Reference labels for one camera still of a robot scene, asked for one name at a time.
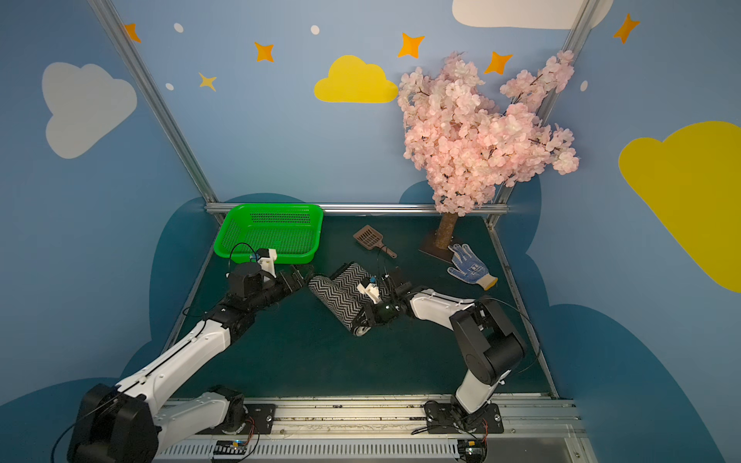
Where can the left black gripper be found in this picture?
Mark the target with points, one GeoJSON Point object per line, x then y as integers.
{"type": "Point", "coordinates": [294, 278]}

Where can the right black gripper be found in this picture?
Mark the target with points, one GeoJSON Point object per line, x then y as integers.
{"type": "Point", "coordinates": [381, 305]}

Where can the black white knitted scarf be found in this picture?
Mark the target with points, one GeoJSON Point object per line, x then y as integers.
{"type": "Point", "coordinates": [340, 295]}

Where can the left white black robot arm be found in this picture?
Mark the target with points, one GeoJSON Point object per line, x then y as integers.
{"type": "Point", "coordinates": [130, 421]}

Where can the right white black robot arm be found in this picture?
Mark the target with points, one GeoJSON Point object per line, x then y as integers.
{"type": "Point", "coordinates": [489, 344]}

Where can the green plastic basket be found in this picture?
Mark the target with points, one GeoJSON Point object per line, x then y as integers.
{"type": "Point", "coordinates": [292, 230]}

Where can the brown plastic litter scoop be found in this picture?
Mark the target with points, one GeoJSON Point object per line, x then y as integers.
{"type": "Point", "coordinates": [372, 239]}

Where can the blue white work glove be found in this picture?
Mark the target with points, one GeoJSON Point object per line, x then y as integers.
{"type": "Point", "coordinates": [468, 268]}

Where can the right electronics board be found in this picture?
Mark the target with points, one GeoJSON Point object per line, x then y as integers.
{"type": "Point", "coordinates": [471, 451]}

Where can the electronics board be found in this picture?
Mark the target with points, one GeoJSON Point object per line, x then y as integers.
{"type": "Point", "coordinates": [471, 451]}
{"type": "Point", "coordinates": [229, 450]}

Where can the pink artificial cherry blossom tree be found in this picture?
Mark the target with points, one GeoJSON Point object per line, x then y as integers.
{"type": "Point", "coordinates": [469, 147]}

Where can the left electronics board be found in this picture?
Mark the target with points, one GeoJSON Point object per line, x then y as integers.
{"type": "Point", "coordinates": [229, 450]}

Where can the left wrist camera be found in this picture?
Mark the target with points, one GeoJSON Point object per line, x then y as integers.
{"type": "Point", "coordinates": [266, 260]}

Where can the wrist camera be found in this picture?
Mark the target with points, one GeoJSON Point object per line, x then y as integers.
{"type": "Point", "coordinates": [266, 260]}
{"type": "Point", "coordinates": [371, 290]}

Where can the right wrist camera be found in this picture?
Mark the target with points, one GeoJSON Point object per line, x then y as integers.
{"type": "Point", "coordinates": [371, 290]}

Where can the aluminium frame back bar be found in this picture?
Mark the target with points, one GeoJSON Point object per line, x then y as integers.
{"type": "Point", "coordinates": [372, 209]}

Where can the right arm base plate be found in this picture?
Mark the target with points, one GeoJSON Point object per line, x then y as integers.
{"type": "Point", "coordinates": [451, 418]}

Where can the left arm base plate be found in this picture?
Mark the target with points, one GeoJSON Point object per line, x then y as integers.
{"type": "Point", "coordinates": [254, 418]}

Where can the aluminium front rail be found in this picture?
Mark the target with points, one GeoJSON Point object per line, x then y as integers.
{"type": "Point", "coordinates": [392, 428]}

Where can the left aluminium frame post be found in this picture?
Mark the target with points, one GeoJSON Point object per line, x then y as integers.
{"type": "Point", "coordinates": [114, 28]}

